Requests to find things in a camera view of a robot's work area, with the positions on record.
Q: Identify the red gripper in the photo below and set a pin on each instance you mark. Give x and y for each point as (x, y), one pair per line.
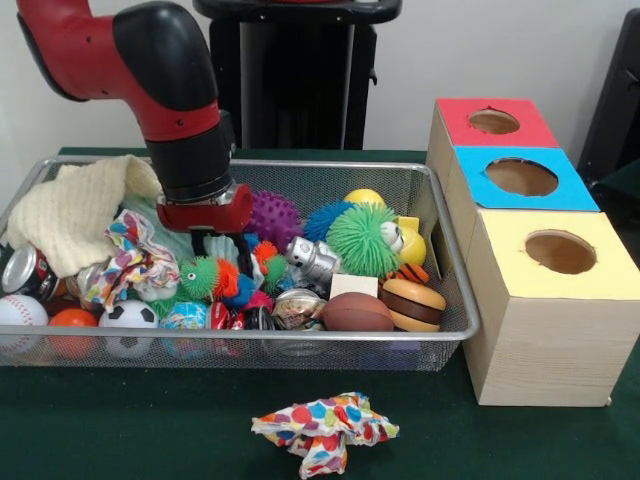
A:
(210, 217)

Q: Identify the teal knitted cloth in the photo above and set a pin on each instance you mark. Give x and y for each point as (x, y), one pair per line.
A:
(220, 247)

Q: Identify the polka dot cloth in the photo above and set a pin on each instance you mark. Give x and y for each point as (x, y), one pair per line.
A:
(325, 420)
(135, 260)

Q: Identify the small blue spiky ball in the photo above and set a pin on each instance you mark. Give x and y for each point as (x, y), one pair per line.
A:
(320, 220)

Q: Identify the small green spiky ball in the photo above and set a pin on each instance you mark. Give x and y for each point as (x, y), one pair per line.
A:
(360, 240)

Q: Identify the cream knitted cloth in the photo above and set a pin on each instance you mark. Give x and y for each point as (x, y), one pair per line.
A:
(65, 215)

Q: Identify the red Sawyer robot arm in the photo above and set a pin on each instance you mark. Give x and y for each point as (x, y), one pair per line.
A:
(150, 65)

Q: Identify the shallow clear mesh bin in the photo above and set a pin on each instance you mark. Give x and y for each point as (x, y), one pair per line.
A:
(410, 356)

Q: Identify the wooden box with three holes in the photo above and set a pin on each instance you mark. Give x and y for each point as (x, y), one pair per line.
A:
(550, 340)

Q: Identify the green and orange spiky toy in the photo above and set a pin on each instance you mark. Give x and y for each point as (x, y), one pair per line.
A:
(200, 277)

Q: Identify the purple spiky ball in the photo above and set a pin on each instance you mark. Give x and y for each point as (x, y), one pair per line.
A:
(275, 215)

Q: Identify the black and white soccer ball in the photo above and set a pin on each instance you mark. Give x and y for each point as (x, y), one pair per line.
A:
(127, 315)

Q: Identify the brown toy football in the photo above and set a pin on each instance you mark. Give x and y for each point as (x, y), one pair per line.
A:
(357, 312)

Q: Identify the dark green table cloth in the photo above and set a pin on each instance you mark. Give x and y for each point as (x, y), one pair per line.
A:
(150, 425)
(620, 190)

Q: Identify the wooden burger toy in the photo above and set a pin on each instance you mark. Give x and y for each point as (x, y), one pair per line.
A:
(415, 305)

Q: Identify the black upright panel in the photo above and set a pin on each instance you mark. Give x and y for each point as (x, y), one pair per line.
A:
(615, 100)

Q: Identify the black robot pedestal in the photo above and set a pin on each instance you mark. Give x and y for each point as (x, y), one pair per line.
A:
(300, 75)

